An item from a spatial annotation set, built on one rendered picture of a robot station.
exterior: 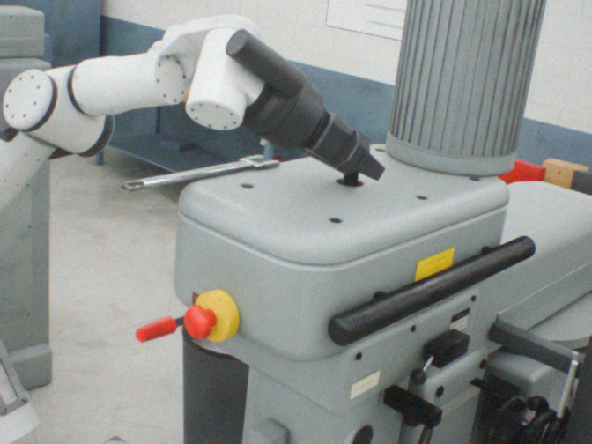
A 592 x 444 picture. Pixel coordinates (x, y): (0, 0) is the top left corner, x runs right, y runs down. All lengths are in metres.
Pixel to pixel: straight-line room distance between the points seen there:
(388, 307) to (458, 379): 0.38
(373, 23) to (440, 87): 5.08
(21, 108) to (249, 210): 0.32
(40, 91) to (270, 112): 0.29
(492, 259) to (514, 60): 0.28
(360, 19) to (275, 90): 5.39
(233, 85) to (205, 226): 0.18
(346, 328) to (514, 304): 0.57
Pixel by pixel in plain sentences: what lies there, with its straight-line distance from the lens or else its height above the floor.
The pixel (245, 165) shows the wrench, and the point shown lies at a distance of 1.08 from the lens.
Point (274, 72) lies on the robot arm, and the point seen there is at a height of 2.05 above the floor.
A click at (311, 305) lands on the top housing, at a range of 0.90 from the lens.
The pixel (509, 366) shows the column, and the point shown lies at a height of 1.52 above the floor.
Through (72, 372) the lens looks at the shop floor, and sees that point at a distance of 4.27.
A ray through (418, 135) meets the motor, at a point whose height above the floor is 1.94.
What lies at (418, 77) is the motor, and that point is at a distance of 1.19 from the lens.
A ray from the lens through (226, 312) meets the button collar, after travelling 0.94.
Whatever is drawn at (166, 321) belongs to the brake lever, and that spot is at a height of 1.71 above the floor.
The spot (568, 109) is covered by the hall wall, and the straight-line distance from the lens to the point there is 5.50.
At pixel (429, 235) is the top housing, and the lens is 1.03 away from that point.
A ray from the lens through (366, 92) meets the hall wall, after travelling 6.29.
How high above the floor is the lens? 2.20
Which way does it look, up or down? 19 degrees down
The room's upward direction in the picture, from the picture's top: 6 degrees clockwise
